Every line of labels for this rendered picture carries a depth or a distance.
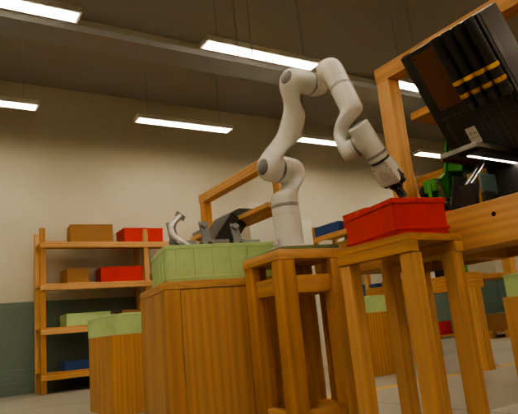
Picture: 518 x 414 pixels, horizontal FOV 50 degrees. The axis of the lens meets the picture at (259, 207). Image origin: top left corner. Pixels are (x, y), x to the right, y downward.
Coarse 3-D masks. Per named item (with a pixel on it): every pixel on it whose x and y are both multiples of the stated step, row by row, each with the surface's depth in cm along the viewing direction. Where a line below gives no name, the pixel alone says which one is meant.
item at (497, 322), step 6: (504, 312) 1068; (492, 318) 1024; (498, 318) 1013; (504, 318) 1003; (492, 324) 1024; (498, 324) 1012; (504, 324) 1003; (492, 330) 1021; (498, 330) 1010; (504, 330) 1012; (492, 336) 1020; (498, 336) 1033; (504, 336) 1037
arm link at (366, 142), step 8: (352, 128) 206; (360, 128) 204; (368, 128) 204; (352, 136) 208; (360, 136) 205; (368, 136) 204; (376, 136) 206; (352, 144) 207; (360, 144) 206; (368, 144) 205; (376, 144) 205; (360, 152) 208; (368, 152) 206; (376, 152) 205
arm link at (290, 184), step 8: (288, 160) 241; (296, 160) 245; (288, 168) 239; (296, 168) 243; (288, 176) 241; (296, 176) 243; (288, 184) 243; (296, 184) 241; (280, 192) 237; (288, 192) 236; (296, 192) 239; (272, 200) 238; (280, 200) 235; (288, 200) 235; (296, 200) 237; (272, 208) 238
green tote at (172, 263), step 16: (160, 256) 259; (176, 256) 248; (192, 256) 251; (208, 256) 254; (224, 256) 256; (240, 256) 259; (160, 272) 257; (176, 272) 247; (192, 272) 249; (208, 272) 252; (224, 272) 254; (240, 272) 257
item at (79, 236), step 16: (80, 224) 793; (96, 224) 803; (112, 224) 813; (80, 240) 788; (96, 240) 798; (112, 240) 808; (128, 240) 822; (144, 240) 828; (160, 240) 848; (144, 256) 822; (64, 272) 776; (80, 272) 776; (96, 272) 818; (112, 272) 798; (128, 272) 809; (144, 272) 819; (48, 288) 738; (64, 288) 749; (80, 288) 759; (64, 320) 758; (80, 320) 758; (64, 368) 735; (80, 368) 745
